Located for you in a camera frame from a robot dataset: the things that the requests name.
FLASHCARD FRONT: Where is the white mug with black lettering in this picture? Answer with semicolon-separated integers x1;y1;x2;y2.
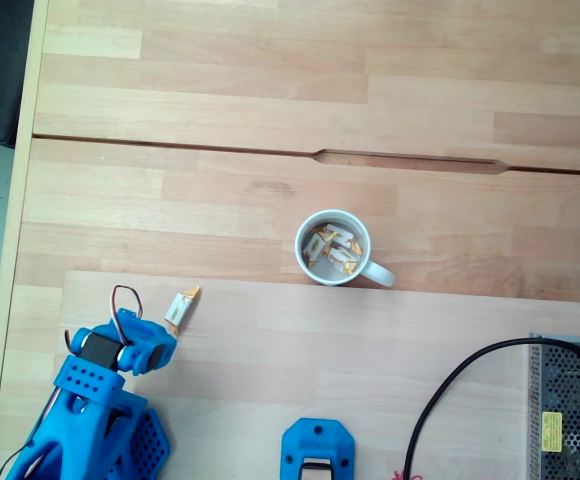
293;208;397;289

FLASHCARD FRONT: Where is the pale wooden board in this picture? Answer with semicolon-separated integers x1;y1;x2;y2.
0;270;580;480

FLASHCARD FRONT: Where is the perforated metal power supply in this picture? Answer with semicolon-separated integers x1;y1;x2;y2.
526;332;580;480

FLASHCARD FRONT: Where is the thin gripper motor wire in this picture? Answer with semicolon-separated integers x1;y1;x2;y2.
108;284;145;347

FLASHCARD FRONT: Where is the white and orange sweet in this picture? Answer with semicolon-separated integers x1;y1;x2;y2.
303;233;328;265
163;285;202;338
325;245;361;275
322;224;363;254

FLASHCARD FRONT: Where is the thick black cable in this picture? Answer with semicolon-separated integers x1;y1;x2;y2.
402;337;580;480

